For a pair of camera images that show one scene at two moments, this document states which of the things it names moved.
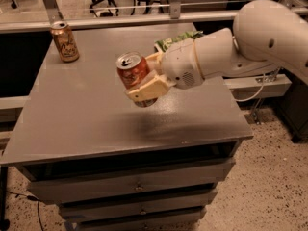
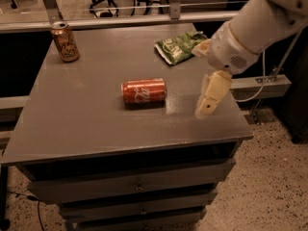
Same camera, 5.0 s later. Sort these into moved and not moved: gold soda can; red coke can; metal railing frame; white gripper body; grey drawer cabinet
Moved: red coke can; white gripper body
Not moved: metal railing frame; gold soda can; grey drawer cabinet
